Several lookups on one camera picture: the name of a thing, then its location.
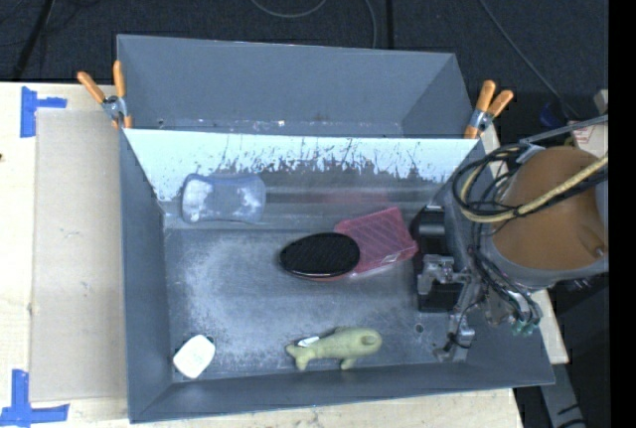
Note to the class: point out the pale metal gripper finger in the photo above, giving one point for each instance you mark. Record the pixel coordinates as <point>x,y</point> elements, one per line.
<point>451,353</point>
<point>464,332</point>

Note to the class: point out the pale green toy fish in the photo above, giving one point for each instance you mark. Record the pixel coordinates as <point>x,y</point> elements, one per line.
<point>343,345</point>

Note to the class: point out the grey metal bin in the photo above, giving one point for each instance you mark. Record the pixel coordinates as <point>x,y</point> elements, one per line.
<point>238,297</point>

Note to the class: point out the white rounded block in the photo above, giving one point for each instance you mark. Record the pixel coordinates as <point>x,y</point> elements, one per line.
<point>194,356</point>

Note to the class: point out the pale cardboard board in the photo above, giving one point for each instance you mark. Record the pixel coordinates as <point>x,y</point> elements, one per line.
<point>74,257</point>

